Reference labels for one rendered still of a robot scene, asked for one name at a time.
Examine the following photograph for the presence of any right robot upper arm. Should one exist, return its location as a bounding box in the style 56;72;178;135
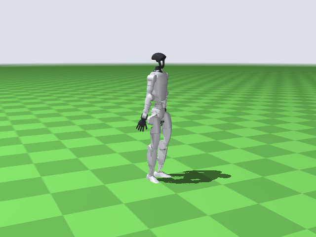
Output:
146;74;157;101

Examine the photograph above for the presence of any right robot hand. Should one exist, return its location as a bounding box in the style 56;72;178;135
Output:
136;115;148;131

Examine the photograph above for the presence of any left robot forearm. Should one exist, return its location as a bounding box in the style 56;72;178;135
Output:
161;96;167;108

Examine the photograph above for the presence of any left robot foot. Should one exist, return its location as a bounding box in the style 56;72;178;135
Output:
154;171;172;178

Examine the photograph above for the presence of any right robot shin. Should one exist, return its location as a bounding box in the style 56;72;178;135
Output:
147;145;157;177

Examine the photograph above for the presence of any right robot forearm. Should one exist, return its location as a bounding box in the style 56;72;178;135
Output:
142;95;152;119

